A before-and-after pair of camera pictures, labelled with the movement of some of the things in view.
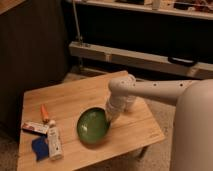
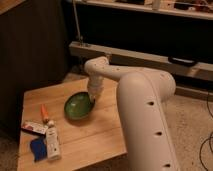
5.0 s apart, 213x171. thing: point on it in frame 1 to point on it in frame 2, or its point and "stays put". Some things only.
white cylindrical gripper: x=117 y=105 to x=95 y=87
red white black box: x=36 y=127 stays put
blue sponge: x=40 y=146 stays put
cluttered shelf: x=200 y=9 stays put
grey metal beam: x=106 y=53 stays put
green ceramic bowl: x=93 y=125 to x=79 y=105
